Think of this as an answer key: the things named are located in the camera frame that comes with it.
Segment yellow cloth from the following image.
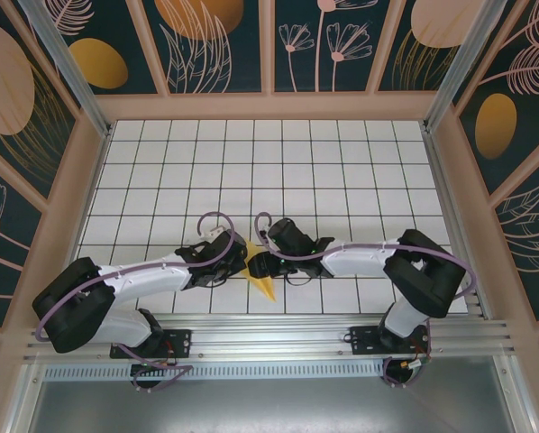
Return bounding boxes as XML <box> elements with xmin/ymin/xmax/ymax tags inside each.
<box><xmin>243</xmin><ymin>239</ymin><xmax>279</xmax><ymax>302</ymax></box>

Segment grey metal sheet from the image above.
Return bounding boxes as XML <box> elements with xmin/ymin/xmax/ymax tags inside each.
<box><xmin>7</xmin><ymin>355</ymin><xmax>536</xmax><ymax>433</ymax></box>

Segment long aluminium mounting rail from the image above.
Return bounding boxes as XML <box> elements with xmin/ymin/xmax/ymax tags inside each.
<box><xmin>23</xmin><ymin>315</ymin><xmax>518</xmax><ymax>362</ymax></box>

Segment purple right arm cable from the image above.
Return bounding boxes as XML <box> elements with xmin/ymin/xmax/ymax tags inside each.
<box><xmin>254</xmin><ymin>211</ymin><xmax>478</xmax><ymax>390</ymax></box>

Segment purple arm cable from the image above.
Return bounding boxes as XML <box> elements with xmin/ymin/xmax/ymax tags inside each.
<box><xmin>34</xmin><ymin>210</ymin><xmax>239</xmax><ymax>393</ymax></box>
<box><xmin>254</xmin><ymin>211</ymin><xmax>478</xmax><ymax>390</ymax></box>

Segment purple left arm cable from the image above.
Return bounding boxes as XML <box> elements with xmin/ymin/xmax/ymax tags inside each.
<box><xmin>34</xmin><ymin>210</ymin><xmax>239</xmax><ymax>393</ymax></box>

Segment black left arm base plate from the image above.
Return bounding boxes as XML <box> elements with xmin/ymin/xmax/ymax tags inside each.
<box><xmin>110</xmin><ymin>327</ymin><xmax>193</xmax><ymax>360</ymax></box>

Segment grey slotted cable tray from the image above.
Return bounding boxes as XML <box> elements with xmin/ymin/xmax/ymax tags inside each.
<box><xmin>43</xmin><ymin>364</ymin><xmax>388</xmax><ymax>381</ymax></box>

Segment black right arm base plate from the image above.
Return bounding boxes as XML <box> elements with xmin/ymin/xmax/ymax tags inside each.
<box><xmin>349</xmin><ymin>325</ymin><xmax>431</xmax><ymax>357</ymax></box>

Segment aluminium side rail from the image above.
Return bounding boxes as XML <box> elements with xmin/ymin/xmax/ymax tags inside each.
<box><xmin>422</xmin><ymin>128</ymin><xmax>489</xmax><ymax>319</ymax></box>

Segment wall panel pink flowers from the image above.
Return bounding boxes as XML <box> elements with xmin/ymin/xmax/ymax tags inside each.
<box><xmin>273</xmin><ymin>0</ymin><xmax>395</xmax><ymax>94</ymax></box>

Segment wall panel orange oval feather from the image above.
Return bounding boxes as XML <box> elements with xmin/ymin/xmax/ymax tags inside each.
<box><xmin>48</xmin><ymin>0</ymin><xmax>162</xmax><ymax>96</ymax></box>

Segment wall panel orange circle leaves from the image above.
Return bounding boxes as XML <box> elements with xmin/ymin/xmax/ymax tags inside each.
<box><xmin>142</xmin><ymin>0</ymin><xmax>270</xmax><ymax>95</ymax></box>

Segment wall panel orange oval fern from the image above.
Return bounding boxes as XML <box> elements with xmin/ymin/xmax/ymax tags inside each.
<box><xmin>453</xmin><ymin>0</ymin><xmax>539</xmax><ymax>195</ymax></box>

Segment aluminium corner post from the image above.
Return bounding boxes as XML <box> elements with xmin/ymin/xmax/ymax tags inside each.
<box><xmin>422</xmin><ymin>0</ymin><xmax>521</xmax><ymax>134</ymax></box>
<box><xmin>19</xmin><ymin>0</ymin><xmax>113</xmax><ymax>139</ymax></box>

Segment wall panel pink oval grass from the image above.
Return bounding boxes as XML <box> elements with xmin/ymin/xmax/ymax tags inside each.
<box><xmin>377</xmin><ymin>0</ymin><xmax>491</xmax><ymax>94</ymax></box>

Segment wall panel large pink oval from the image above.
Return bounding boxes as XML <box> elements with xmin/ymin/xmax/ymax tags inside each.
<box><xmin>0</xmin><ymin>0</ymin><xmax>79</xmax><ymax>202</ymax></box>

